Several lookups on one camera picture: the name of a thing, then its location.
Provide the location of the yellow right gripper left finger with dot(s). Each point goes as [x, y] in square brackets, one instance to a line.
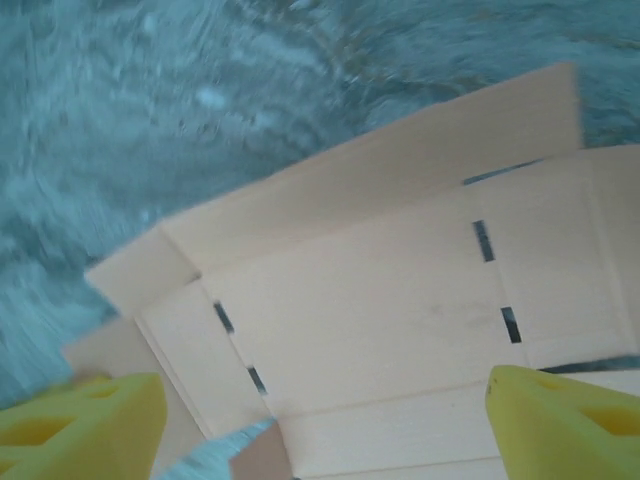
[85, 430]

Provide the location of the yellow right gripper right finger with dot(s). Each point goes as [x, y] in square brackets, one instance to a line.
[550, 430]

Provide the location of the salmon pink paper box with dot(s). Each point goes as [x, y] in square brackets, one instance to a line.
[380, 300]

